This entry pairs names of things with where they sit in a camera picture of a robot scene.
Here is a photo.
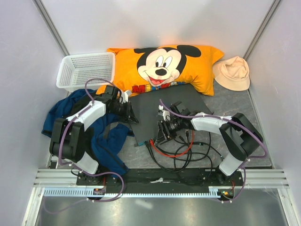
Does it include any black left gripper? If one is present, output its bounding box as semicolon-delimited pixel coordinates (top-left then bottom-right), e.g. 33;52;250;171
109;100;139;125

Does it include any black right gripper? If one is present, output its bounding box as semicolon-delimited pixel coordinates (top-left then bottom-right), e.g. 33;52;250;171
155;117;183;145

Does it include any red ethernet cable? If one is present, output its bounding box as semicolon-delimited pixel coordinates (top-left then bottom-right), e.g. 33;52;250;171
149;129;194;158

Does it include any dark grey network switch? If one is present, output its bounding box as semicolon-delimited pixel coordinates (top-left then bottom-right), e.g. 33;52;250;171
130;84;211;146

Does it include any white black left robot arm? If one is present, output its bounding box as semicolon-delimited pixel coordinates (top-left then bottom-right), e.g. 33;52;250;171
49;86;139;185

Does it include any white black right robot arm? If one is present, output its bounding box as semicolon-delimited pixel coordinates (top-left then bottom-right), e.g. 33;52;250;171
153;101;264;186

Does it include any blue and black jacket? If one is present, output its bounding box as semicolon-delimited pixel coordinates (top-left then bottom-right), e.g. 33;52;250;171
41;89;134;176

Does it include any orange Mickey Mouse pillow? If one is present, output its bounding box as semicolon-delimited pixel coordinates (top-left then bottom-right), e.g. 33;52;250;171
107;45;224;96

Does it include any white plastic mesh basket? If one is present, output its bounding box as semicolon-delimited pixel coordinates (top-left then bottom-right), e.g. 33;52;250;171
56;52;116;93

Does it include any beige bucket hat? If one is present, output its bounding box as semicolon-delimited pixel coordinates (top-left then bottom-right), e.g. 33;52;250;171
213;56;250;91

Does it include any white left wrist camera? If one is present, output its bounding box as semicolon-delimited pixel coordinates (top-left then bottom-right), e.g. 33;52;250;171
119;90;132;104

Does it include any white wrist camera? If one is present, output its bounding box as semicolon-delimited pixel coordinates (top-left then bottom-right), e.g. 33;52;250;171
119;90;132;104
158;105;171;121

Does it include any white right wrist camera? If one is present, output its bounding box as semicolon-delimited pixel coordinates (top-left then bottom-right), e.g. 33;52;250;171
158;105;171;121

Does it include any black ethernet cable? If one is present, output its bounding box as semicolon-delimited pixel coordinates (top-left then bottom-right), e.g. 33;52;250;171
145;130;223;174

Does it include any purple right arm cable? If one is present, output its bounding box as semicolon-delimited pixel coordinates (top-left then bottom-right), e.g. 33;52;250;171
159;98;269;203

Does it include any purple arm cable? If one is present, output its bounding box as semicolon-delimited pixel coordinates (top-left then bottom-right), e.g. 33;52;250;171
57;78;125;203
159;98;269;203

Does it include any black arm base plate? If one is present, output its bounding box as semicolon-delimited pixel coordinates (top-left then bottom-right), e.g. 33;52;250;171
76;168;243;193

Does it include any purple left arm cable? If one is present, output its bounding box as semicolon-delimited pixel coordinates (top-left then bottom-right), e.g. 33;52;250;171
57;78;125;203

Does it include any aluminium frame rail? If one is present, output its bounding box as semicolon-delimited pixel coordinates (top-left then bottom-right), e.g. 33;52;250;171
34;169;289;189

